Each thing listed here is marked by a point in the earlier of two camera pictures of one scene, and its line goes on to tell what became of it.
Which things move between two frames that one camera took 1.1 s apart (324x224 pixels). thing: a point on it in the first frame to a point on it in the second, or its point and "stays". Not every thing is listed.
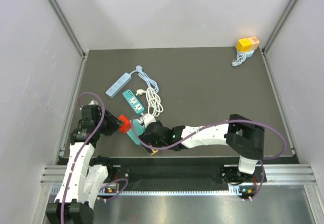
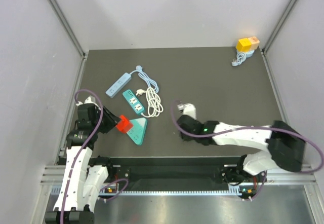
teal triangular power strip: (139, 129) stays
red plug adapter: (126, 126) stays
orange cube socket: (254, 42) stays
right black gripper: (148, 140) to (185, 137)
